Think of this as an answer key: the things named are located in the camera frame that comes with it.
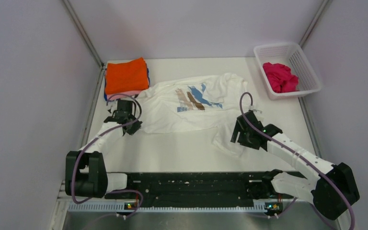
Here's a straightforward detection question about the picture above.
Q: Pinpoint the white printed t shirt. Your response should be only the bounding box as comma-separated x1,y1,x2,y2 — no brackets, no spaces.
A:
136,73,250,157

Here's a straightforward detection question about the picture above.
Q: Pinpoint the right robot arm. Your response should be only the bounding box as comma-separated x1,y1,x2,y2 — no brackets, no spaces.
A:
231,111,360,220

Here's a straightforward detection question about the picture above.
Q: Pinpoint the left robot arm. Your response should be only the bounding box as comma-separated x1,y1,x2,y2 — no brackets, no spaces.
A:
65,98,142,204

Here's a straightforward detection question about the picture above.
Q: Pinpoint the folded pink t shirt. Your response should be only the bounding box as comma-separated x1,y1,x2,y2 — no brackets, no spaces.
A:
106,90,143,100

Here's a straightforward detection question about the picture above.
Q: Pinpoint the folded orange t shirt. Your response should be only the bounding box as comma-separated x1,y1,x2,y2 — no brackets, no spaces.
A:
104,57,150,95

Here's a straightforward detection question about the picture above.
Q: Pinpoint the crumpled magenta t shirt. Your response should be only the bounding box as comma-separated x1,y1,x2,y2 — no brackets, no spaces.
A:
263,62,299,93

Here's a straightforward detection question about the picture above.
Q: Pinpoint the white plastic laundry basket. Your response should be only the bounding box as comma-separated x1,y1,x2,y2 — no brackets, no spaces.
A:
253,42,322,100

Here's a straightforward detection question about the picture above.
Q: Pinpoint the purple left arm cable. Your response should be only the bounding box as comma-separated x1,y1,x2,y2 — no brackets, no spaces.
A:
71,93,143,205

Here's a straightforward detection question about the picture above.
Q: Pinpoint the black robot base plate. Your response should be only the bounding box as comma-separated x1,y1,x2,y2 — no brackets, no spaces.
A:
104,172,291,208

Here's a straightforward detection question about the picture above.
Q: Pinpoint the aluminium frame rail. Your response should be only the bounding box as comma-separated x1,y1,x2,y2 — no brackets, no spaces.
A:
57,190,346,213

